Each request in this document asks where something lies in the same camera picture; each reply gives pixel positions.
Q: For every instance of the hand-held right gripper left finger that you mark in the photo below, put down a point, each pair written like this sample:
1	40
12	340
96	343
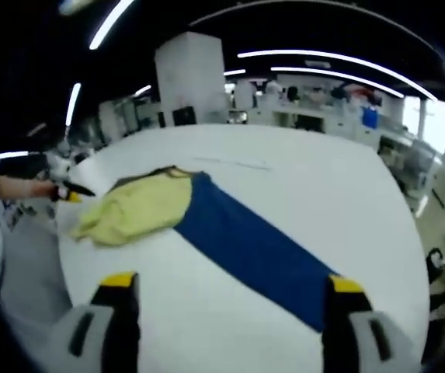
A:
123	311

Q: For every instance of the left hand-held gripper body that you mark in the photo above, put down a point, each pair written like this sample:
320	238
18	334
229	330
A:
61	167

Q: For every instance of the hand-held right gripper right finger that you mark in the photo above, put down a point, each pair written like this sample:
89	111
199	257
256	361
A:
342	318

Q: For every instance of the yellow garment blue grey sleeves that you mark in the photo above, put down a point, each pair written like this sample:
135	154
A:
140	210

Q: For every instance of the person's left hand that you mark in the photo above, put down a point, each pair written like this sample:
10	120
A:
42	189

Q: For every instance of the white ceiling light strip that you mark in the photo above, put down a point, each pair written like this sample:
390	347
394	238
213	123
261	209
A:
331	74
323	55
109	23
73	104
234	72
12	154
143	90

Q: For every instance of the grey equipment racks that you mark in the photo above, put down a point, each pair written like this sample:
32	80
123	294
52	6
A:
125	120

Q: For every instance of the black box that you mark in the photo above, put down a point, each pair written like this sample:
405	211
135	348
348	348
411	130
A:
184	116

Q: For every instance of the large white column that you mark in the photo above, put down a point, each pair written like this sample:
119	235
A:
189	77

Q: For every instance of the blue container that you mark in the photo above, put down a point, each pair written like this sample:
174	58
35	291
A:
369	116

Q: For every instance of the cluttered white lab counter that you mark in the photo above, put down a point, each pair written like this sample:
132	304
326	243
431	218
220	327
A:
311	116

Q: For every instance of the bright window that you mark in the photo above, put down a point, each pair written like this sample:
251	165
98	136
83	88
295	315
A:
433	124

